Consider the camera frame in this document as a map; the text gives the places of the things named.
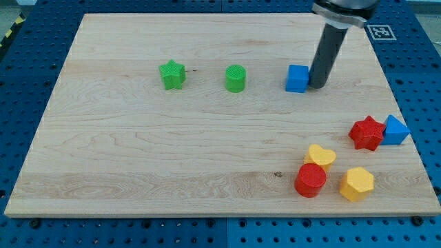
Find robot arm flange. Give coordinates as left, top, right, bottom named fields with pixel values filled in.
left=312, top=0, right=380, bottom=29

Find wooden board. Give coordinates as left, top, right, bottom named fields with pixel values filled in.
left=5, top=13, right=440, bottom=218

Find blue triangle block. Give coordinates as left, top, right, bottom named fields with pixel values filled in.
left=381, top=115, right=410, bottom=145

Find green cylinder block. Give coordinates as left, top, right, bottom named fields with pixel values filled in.
left=225, top=65, right=247, bottom=93

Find green star block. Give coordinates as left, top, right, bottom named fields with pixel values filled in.
left=158, top=60, right=186, bottom=90

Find blue cube block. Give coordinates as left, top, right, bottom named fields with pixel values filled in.
left=285, top=65, right=309, bottom=93

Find yellow heart block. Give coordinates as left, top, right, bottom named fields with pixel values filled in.
left=303, top=144, right=337, bottom=172

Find red cylinder block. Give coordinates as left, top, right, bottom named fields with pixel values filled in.
left=294, top=163, right=327, bottom=198

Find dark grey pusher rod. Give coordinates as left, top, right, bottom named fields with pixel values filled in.
left=309, top=23, right=348, bottom=89

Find red star block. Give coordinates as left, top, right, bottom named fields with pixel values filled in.
left=348, top=115, right=386, bottom=152

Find yellow hexagon block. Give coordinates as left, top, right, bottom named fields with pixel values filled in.
left=339, top=167, right=374, bottom=202

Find white fiducial marker tag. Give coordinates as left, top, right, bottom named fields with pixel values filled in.
left=367, top=24, right=396, bottom=41

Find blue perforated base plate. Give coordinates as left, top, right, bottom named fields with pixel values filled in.
left=1, top=1, right=440, bottom=247

